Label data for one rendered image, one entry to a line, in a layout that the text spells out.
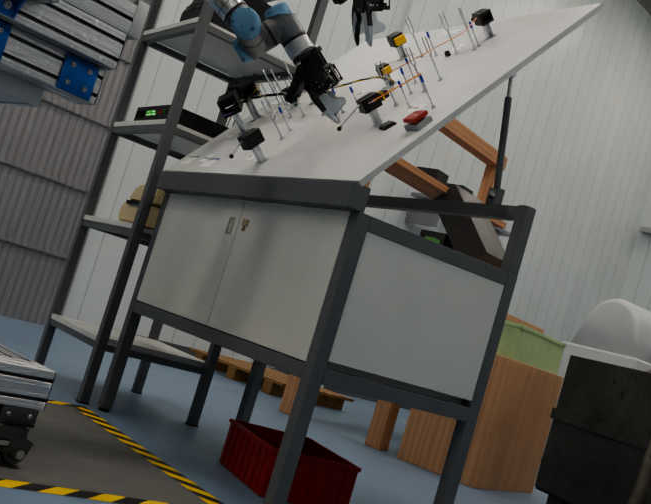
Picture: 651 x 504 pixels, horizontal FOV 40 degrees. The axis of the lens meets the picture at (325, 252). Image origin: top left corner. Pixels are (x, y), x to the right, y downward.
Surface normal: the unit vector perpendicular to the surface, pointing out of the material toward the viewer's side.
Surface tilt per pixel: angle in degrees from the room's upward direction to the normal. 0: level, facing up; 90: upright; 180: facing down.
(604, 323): 90
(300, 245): 90
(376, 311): 90
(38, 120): 90
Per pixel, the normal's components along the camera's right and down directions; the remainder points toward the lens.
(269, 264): -0.78, -0.29
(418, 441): -0.59, -0.24
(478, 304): 0.56, 0.10
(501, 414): 0.76, 0.18
